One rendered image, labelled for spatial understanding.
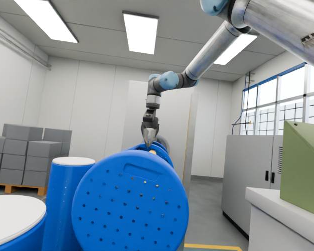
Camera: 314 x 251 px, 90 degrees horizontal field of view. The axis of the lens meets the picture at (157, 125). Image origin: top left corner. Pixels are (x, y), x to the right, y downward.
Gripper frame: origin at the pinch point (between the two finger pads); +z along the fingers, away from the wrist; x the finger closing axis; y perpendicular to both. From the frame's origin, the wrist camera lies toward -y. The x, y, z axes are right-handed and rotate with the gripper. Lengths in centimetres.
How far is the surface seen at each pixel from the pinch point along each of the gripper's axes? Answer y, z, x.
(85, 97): 407, -100, 241
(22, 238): -42, 22, 23
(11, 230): -42, 20, 25
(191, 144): 64, -1, -34
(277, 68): 273, -185, -251
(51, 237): 24, 66, 55
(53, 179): 25, 30, 60
